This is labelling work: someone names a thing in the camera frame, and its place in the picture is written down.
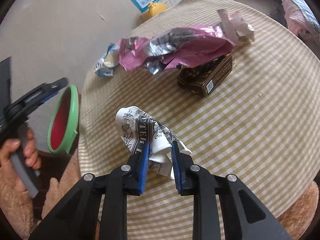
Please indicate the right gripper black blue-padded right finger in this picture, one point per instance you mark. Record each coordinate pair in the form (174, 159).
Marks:
(223, 207)

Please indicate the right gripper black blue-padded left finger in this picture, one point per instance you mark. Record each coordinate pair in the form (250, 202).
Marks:
(96, 207)

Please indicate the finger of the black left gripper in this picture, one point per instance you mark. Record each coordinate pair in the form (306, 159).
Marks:
(51, 89)

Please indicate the black white paper cup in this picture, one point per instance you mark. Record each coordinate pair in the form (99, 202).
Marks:
(142, 132)

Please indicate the pink foil snack wrapper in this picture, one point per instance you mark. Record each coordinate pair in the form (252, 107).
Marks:
(181, 47)

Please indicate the white pink wrapper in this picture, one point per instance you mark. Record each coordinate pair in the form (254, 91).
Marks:
(235, 28)

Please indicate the green red trash bin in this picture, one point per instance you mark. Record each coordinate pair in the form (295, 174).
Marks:
(63, 131)

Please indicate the person's left hand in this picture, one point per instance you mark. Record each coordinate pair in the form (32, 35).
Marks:
(31, 155)

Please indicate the blue white small wrapper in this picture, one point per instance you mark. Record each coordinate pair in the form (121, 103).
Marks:
(106, 65)

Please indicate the checkered beige tablecloth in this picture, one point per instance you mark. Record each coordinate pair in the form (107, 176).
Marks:
(261, 123)

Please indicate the dark brown cigarette box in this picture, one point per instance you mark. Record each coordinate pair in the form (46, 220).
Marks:
(203, 79)

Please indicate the yellow duck toy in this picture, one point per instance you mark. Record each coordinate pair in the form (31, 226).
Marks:
(154, 8)

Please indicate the blue plaid bed quilt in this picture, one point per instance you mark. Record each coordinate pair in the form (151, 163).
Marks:
(300, 19)

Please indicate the white wall socket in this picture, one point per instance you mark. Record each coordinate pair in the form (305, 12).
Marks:
(170, 3)

